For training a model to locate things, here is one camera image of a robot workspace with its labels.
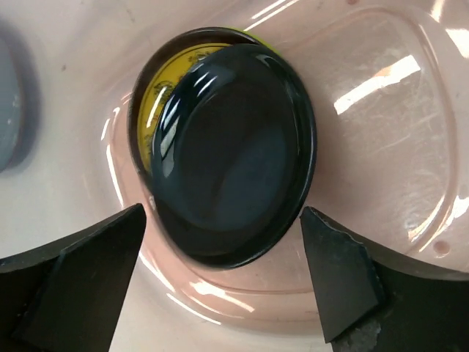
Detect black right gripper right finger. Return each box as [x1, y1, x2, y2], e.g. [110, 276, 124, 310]
[300, 207, 468, 351]

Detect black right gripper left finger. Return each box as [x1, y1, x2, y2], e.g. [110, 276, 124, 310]
[1, 204, 147, 351]

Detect dark teal ceramic plate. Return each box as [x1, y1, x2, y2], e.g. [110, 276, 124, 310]
[1, 18, 43, 172]

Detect yellow patterned brown-rim plate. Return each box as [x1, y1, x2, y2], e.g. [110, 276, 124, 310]
[128, 27, 262, 176]

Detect lime green plate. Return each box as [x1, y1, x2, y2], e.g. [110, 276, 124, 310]
[229, 27, 281, 55]

